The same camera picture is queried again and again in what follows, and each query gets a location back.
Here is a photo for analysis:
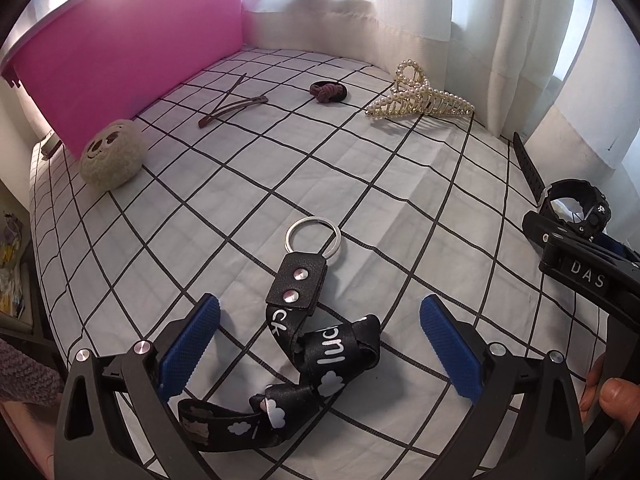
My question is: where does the dark knotted hair tie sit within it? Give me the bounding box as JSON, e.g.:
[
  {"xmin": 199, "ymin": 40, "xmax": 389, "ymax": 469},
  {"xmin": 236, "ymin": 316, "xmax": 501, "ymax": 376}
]
[{"xmin": 310, "ymin": 80, "xmax": 349, "ymax": 104}]

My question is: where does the person's left forearm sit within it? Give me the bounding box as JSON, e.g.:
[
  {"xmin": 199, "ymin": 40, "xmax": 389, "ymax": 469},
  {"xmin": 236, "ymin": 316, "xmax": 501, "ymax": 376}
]
[{"xmin": 0, "ymin": 337, "xmax": 65, "ymax": 406}]

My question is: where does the black wrist watch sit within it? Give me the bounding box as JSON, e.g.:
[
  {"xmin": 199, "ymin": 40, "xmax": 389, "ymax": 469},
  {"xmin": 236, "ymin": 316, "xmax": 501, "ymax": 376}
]
[{"xmin": 513, "ymin": 132, "xmax": 614, "ymax": 237}]

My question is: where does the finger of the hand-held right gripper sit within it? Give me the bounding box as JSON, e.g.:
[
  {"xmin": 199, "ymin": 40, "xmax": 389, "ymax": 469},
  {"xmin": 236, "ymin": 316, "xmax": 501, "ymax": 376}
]
[
  {"xmin": 592, "ymin": 232, "xmax": 633, "ymax": 262},
  {"xmin": 522, "ymin": 211, "xmax": 568, "ymax": 247}
]

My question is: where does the pile of printed papers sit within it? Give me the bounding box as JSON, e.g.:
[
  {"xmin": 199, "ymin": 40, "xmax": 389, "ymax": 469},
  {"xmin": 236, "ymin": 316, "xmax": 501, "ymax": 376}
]
[{"xmin": 0, "ymin": 180, "xmax": 51, "ymax": 341}]

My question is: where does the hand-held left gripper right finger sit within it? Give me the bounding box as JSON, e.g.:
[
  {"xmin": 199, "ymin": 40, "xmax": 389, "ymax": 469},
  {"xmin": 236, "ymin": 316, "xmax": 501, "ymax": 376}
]
[{"xmin": 421, "ymin": 295, "xmax": 586, "ymax": 480}]

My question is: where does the black printed lanyard keychain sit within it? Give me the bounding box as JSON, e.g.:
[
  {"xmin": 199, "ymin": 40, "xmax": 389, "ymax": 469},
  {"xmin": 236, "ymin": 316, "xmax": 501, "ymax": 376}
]
[{"xmin": 177, "ymin": 216, "xmax": 382, "ymax": 443}]

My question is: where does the brown hair clip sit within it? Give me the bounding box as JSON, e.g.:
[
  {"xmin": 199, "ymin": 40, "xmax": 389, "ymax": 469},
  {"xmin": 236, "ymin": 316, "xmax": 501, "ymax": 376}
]
[{"xmin": 197, "ymin": 95, "xmax": 269, "ymax": 130}]

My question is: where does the grey sloth face plush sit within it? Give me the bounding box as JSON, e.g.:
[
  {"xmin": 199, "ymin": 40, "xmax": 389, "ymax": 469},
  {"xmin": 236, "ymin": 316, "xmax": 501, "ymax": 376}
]
[{"xmin": 80, "ymin": 119, "xmax": 147, "ymax": 190}]

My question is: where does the thin dark hair clip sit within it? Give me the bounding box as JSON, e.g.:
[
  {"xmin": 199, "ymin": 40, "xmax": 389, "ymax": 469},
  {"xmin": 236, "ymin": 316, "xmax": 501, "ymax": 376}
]
[{"xmin": 209, "ymin": 74, "xmax": 248, "ymax": 122}]

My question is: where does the person's right hand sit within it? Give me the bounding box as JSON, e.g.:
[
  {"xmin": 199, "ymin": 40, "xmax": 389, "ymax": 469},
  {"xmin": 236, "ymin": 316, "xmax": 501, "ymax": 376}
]
[{"xmin": 582, "ymin": 355, "xmax": 640, "ymax": 431}]

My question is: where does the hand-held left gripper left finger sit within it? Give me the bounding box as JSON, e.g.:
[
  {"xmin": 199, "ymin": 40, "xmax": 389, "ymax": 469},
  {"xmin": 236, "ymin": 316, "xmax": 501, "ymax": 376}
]
[{"xmin": 52, "ymin": 295, "xmax": 222, "ymax": 480}]

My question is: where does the white curtain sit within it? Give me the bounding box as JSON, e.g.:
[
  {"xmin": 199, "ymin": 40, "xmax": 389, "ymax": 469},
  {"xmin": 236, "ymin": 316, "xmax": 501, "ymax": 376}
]
[{"xmin": 240, "ymin": 0, "xmax": 640, "ymax": 171}]

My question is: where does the pink plastic tub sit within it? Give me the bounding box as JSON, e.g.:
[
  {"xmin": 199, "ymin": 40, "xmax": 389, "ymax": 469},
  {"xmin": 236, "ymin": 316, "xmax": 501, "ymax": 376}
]
[{"xmin": 0, "ymin": 0, "xmax": 246, "ymax": 159}]

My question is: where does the pearl hair claw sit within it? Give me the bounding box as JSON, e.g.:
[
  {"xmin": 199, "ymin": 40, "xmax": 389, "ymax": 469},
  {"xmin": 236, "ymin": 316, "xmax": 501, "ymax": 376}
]
[{"xmin": 365, "ymin": 60, "xmax": 476, "ymax": 121}]

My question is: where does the black checked white tablecloth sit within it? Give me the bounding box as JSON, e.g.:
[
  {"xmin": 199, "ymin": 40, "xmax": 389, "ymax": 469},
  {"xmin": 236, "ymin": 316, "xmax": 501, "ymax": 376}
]
[{"xmin": 30, "ymin": 47, "xmax": 613, "ymax": 480}]

